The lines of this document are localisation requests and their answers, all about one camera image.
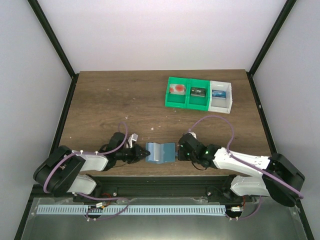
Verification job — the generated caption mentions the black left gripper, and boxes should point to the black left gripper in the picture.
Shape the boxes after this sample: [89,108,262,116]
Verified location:
[116,144,151,164]

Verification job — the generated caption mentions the blue card holder wallet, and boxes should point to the blue card holder wallet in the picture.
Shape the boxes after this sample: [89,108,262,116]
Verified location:
[145,142,176,164]

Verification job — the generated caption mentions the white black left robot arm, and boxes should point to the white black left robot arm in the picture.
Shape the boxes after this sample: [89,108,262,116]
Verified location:
[33,132,151,202]

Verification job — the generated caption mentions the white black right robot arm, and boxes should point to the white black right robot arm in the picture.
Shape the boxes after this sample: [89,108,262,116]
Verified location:
[178,133,305,207]

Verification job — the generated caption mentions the black VIP card stack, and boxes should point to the black VIP card stack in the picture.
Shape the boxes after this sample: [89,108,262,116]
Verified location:
[190,87,207,98]

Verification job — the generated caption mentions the red circles card stack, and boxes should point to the red circles card stack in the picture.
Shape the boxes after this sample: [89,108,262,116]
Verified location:
[169,83,186,96]

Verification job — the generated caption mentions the blue card stack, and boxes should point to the blue card stack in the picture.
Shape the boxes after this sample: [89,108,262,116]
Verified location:
[212,89,227,99]

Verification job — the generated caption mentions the right green plastic bin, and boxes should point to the right green plastic bin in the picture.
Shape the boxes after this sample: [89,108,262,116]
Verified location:
[186,78,210,112]

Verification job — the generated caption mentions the green plastic bin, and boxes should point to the green plastic bin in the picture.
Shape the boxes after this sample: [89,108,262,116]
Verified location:
[186,78,210,112]
[164,76,190,109]

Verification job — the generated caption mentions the left green plastic bin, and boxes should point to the left green plastic bin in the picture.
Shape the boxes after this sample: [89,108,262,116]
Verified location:
[164,76,190,109]

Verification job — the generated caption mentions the white plastic bin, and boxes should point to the white plastic bin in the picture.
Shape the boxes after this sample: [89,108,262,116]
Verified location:
[208,80,233,114]

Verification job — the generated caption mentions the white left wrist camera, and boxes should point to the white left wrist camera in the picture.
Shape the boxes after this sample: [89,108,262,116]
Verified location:
[126,133,138,149]

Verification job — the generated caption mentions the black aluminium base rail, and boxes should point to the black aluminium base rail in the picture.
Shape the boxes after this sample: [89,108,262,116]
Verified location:
[29,174,298,203]

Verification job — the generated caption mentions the grey metal base plate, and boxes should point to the grey metal base plate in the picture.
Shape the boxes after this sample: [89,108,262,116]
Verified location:
[21,197,308,240]

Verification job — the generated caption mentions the light blue slotted cable duct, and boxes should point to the light blue slotted cable duct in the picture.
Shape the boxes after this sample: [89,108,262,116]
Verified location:
[36,204,226,216]

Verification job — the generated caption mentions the black frame post right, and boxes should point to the black frame post right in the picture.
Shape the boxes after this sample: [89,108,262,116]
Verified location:
[248,0,298,76]

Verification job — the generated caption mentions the black frame post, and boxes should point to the black frame post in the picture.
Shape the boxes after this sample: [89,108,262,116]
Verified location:
[26,0,77,79]
[248,0,298,76]

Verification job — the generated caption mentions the black frame post left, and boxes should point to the black frame post left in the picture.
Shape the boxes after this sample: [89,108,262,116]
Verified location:
[26,0,77,79]

